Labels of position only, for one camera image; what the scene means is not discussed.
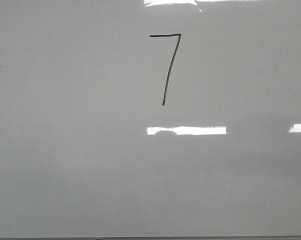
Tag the white glossy whiteboard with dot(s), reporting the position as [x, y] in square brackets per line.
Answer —
[124, 118]

